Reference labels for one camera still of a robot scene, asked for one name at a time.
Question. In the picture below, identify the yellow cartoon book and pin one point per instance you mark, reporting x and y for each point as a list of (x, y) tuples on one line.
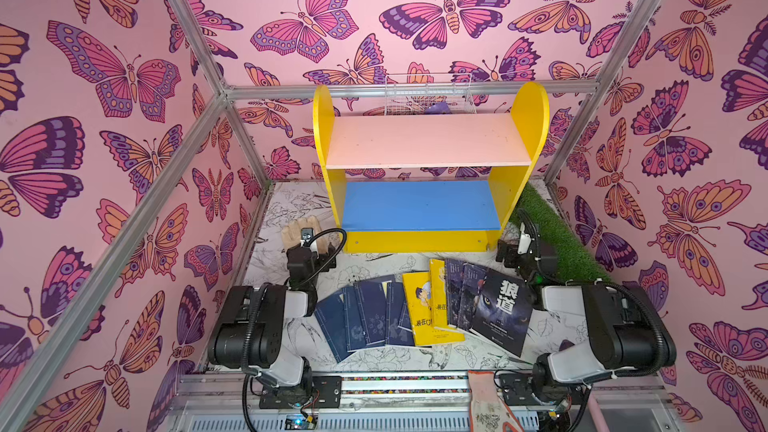
[(417, 287), (443, 333)]

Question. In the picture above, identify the green circuit board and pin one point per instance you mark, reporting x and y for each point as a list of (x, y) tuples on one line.
[(300, 422)]

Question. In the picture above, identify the yellow pink blue bookshelf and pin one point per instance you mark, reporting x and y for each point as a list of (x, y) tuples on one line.
[(435, 215)]

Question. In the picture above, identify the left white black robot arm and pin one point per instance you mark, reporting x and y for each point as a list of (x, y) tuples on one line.
[(248, 334)]

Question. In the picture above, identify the patterned red white glove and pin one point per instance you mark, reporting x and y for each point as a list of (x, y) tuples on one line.
[(488, 412)]

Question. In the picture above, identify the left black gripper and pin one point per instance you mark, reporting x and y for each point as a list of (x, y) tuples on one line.
[(322, 258)]

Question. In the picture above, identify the purple old man book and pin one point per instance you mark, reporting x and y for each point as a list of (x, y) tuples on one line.
[(454, 281), (473, 277)]

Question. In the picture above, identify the white wire basket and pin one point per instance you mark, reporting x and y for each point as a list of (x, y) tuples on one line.
[(422, 93)]

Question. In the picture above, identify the dark blue thread-bound book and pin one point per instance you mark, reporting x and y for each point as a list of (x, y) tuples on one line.
[(330, 315)]

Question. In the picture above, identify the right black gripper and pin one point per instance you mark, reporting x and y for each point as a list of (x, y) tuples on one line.
[(514, 252)]

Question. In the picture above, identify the black wolf cover book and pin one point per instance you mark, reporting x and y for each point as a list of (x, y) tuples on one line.
[(503, 311)]

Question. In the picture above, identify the green artificial grass mat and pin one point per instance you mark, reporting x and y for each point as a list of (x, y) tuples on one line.
[(575, 263)]

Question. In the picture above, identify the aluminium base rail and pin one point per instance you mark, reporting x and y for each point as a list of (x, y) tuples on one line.
[(415, 401)]

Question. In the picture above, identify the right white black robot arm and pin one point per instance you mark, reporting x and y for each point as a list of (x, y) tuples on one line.
[(626, 336)]

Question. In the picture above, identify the beige work glove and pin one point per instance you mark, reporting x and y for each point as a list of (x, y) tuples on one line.
[(291, 234)]

